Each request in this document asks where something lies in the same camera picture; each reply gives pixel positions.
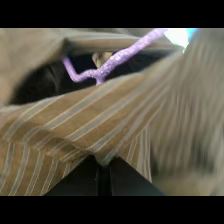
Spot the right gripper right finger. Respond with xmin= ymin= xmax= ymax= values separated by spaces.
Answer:
xmin=108 ymin=156 xmax=166 ymax=197

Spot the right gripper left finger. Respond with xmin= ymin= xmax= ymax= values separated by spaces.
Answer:
xmin=44 ymin=155 xmax=105 ymax=197

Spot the purple clothes hanger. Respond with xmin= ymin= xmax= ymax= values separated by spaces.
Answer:
xmin=62 ymin=28 xmax=168 ymax=86

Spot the brown striped shirt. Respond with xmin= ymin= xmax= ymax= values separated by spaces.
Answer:
xmin=0 ymin=28 xmax=224 ymax=197

